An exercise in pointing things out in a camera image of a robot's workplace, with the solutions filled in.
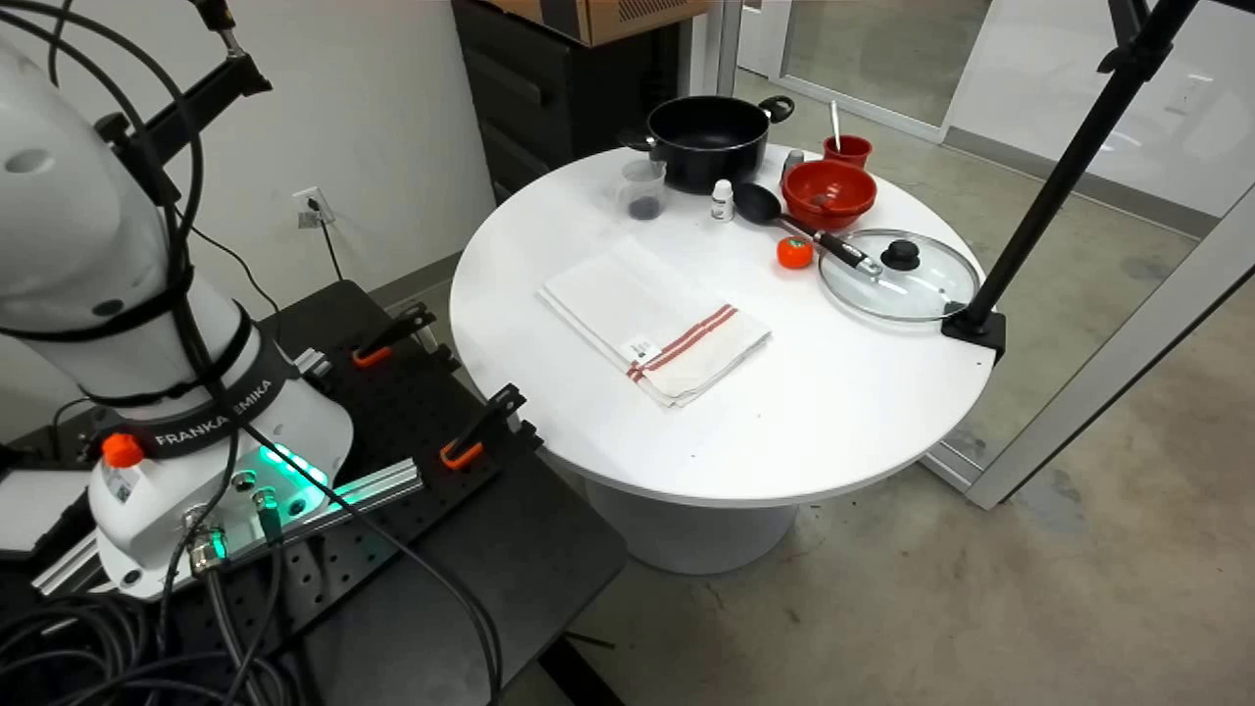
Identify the white towel with red stripes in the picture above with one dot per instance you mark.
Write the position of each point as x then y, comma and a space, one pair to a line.
640, 318

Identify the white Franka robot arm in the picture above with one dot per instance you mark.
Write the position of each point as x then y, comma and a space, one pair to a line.
80, 237

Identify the clear plastic measuring cup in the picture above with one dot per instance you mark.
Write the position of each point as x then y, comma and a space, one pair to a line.
645, 192

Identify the small white bottle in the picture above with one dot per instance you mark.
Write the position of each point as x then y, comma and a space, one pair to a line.
725, 200

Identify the small orange round object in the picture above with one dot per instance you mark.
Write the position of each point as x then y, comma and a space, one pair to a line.
795, 252

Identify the black ladle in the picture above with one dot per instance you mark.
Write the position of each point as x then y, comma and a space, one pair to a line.
759, 200

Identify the black cooking pot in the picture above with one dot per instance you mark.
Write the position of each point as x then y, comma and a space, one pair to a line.
706, 146

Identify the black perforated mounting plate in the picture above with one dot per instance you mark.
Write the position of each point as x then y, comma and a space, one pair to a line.
523, 550

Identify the small clear shaker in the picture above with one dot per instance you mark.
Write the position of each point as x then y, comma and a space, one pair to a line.
795, 162

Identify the red plastic bowl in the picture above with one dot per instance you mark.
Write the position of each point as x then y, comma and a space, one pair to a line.
830, 192

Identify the black cabinet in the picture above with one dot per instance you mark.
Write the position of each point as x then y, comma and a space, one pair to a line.
552, 103

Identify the glass pot lid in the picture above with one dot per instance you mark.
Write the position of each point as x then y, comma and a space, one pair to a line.
922, 290

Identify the red cup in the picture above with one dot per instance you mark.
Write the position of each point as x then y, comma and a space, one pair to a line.
850, 149

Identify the white spoon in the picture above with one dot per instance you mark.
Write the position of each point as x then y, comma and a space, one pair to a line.
836, 118

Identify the cardboard box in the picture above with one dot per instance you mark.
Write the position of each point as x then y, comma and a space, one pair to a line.
612, 16

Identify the orange round knob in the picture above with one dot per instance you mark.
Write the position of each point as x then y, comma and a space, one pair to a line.
123, 450

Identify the white table pedestal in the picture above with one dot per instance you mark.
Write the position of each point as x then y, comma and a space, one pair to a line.
693, 529

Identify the aluminium extrusion rail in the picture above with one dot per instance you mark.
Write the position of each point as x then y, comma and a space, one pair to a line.
365, 493

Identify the white wall outlet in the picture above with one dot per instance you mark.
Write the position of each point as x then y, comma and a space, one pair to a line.
313, 206

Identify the grey metal door post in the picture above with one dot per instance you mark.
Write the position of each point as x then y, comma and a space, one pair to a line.
1112, 356

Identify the black camera stand pole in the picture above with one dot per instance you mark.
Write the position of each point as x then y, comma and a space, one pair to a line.
1072, 162

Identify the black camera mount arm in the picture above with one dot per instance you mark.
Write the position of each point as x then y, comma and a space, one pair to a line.
196, 98

